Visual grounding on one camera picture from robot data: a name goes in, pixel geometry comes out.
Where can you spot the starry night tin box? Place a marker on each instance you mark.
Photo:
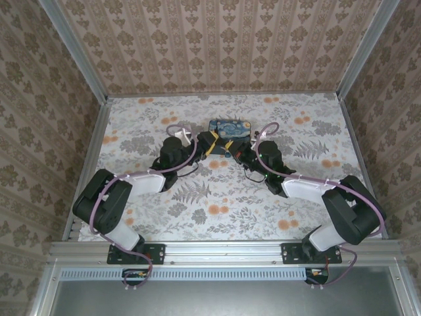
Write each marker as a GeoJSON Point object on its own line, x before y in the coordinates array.
{"type": "Point", "coordinates": [230, 130]}

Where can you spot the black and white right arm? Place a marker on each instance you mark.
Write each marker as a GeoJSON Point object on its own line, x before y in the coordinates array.
{"type": "Point", "coordinates": [345, 210]}

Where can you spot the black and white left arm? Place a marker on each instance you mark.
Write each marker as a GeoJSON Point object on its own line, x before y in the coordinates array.
{"type": "Point", "coordinates": [112, 204]}

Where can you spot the floral printed table cover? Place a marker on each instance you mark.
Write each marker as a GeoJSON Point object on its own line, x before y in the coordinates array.
{"type": "Point", "coordinates": [230, 197]}

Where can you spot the aluminium cross beam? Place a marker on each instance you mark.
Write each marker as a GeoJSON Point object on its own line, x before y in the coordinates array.
{"type": "Point", "coordinates": [223, 251]}

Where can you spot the small control board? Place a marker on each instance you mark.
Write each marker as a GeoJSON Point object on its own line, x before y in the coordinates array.
{"type": "Point", "coordinates": [135, 274]}
{"type": "Point", "coordinates": [317, 273]}

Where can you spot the grey metal panel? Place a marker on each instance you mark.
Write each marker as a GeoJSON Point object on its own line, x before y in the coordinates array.
{"type": "Point", "coordinates": [213, 299]}

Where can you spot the aluminium side rail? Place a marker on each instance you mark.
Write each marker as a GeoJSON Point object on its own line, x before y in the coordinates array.
{"type": "Point", "coordinates": [368, 158]}
{"type": "Point", "coordinates": [89, 171]}

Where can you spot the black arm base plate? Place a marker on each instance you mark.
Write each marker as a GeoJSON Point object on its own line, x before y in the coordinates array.
{"type": "Point", "coordinates": [292, 253]}
{"type": "Point", "coordinates": [154, 253]}

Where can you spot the aluminium frame post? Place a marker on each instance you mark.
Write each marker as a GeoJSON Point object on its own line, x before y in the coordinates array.
{"type": "Point", "coordinates": [75, 49]}
{"type": "Point", "coordinates": [360, 49]}

